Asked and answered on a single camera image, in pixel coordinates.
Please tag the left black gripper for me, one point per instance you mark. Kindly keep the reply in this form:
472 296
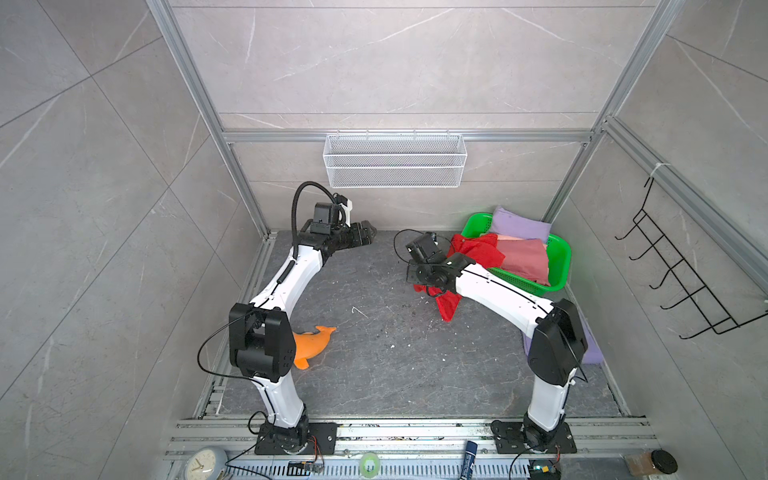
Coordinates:
367 236

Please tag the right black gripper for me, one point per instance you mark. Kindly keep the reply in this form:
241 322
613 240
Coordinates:
411 273

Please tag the red t shirt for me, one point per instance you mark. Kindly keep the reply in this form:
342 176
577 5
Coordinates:
483 250

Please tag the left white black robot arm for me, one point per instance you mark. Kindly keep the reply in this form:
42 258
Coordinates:
261 341

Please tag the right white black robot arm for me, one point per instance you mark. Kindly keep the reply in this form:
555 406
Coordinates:
551 387

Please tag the purple t shirt in basket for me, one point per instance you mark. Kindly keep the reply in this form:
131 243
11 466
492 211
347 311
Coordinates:
509 224

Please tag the pink folded t shirt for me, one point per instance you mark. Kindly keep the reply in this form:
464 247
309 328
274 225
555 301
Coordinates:
525 258

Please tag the orange plush dolphin toy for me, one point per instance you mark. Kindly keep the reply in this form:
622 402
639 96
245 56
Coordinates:
310 345

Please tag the purple folded t shirt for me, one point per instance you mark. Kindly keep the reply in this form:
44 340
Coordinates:
591 348

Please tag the blue marker pen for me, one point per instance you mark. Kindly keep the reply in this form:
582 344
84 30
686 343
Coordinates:
468 462

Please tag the green tape roll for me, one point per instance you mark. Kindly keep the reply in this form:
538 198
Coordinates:
370 465

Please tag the small green circuit device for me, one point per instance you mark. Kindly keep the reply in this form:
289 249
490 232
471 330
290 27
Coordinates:
543 470

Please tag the white analog clock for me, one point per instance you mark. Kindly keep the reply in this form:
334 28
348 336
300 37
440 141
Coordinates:
208 463

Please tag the brown jar black lid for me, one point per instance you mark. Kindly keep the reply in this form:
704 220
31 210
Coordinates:
649 463

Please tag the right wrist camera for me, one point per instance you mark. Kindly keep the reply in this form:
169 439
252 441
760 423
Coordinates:
424 249

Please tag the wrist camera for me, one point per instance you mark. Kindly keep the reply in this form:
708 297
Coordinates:
424 249
331 217

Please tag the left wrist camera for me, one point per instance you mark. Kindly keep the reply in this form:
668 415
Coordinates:
331 217

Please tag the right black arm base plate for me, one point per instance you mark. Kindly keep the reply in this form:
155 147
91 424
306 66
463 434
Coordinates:
527 437

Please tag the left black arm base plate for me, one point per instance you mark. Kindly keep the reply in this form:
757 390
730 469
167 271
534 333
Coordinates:
303 439

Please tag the black wire hook rack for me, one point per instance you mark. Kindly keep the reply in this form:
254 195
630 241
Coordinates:
679 270

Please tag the aluminium front rail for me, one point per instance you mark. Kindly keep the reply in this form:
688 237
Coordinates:
419 438

